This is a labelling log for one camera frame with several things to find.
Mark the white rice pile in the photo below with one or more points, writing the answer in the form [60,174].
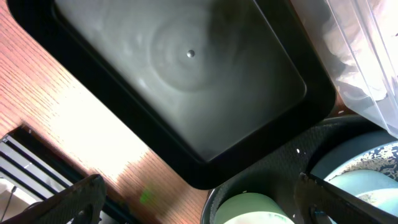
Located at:
[382,159]

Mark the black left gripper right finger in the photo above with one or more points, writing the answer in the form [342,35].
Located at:
[321,202]

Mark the black rectangular tray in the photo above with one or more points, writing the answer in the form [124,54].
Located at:
[210,86]

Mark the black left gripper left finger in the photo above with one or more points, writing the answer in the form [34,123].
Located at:
[80,203]

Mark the dark blue bowl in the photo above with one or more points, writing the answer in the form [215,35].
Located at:
[348,150]

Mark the mint green bowl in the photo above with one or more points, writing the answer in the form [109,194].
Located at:
[250,208]

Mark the round black tray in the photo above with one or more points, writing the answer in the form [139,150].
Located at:
[276,174]

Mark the light blue small plate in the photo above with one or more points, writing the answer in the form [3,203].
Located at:
[370,186]

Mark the clear plastic waste bin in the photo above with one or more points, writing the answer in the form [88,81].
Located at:
[314,14]

